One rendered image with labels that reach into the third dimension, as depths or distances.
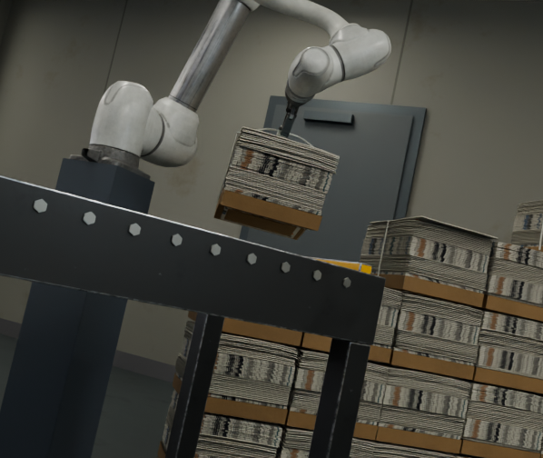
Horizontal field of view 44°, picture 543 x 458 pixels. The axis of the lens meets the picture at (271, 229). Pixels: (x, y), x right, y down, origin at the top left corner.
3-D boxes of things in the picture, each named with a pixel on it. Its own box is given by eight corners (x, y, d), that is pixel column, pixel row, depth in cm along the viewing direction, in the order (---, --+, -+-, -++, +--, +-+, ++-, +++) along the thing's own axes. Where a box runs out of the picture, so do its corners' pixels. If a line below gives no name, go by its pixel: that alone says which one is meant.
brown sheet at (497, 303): (427, 301, 251) (429, 289, 251) (494, 316, 258) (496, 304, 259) (485, 308, 215) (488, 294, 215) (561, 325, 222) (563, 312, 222)
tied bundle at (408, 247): (351, 285, 243) (364, 224, 246) (423, 302, 251) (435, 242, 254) (400, 291, 207) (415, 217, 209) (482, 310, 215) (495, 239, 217)
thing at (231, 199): (219, 201, 203) (222, 187, 203) (310, 225, 206) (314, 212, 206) (220, 204, 187) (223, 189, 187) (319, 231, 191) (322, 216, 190)
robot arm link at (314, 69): (294, 105, 184) (337, 89, 187) (306, 85, 169) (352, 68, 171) (279, 70, 185) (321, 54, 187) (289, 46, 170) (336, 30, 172)
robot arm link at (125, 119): (76, 142, 202) (93, 72, 204) (117, 159, 217) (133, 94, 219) (115, 145, 193) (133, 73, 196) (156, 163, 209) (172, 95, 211)
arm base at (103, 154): (57, 154, 196) (62, 136, 196) (103, 174, 216) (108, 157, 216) (108, 162, 188) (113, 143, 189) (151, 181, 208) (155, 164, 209)
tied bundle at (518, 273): (426, 303, 251) (437, 242, 253) (493, 318, 258) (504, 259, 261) (484, 310, 214) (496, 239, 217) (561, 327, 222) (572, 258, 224)
